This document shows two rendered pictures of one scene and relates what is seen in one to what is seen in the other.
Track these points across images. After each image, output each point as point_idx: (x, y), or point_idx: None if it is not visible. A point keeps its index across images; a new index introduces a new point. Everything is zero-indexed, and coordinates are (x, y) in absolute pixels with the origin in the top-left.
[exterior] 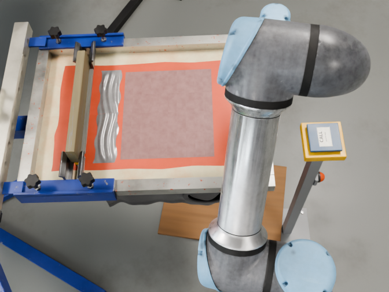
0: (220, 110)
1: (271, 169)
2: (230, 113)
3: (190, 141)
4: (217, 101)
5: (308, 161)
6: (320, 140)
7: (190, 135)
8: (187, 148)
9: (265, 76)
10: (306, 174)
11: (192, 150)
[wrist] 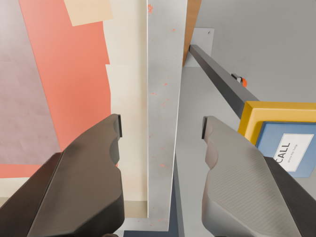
0: (58, 64)
1: (166, 212)
2: (83, 73)
3: (8, 136)
4: (41, 30)
5: (233, 99)
6: (277, 160)
7: (2, 123)
8: (7, 148)
9: None
10: (225, 98)
11: (19, 154)
